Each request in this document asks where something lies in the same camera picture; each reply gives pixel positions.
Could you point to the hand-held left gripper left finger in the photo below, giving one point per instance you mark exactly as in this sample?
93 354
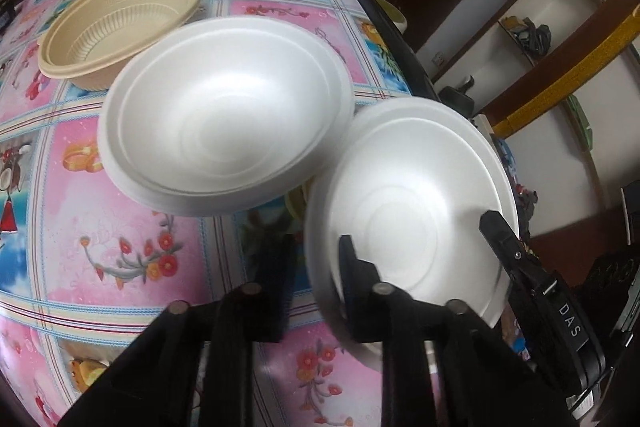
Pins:
272 297

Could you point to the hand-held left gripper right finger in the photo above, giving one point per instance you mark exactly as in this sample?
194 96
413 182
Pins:
357 297

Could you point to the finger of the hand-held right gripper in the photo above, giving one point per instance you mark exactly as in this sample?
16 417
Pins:
502 237

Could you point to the white foam bowl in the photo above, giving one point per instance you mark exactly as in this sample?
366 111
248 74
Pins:
225 117
410 187

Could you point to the beige plastic bowl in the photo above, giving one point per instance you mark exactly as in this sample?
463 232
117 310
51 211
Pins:
120 22
92 82

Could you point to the black and yellow tool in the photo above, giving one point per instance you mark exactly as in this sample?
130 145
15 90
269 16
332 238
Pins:
530 37

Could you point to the printed fruit tablecloth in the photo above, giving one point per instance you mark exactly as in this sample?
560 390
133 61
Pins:
100 187

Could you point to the pale green container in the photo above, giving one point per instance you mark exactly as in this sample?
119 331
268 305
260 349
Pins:
392 14

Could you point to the wooden wall shelf unit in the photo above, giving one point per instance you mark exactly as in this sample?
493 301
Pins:
575 72

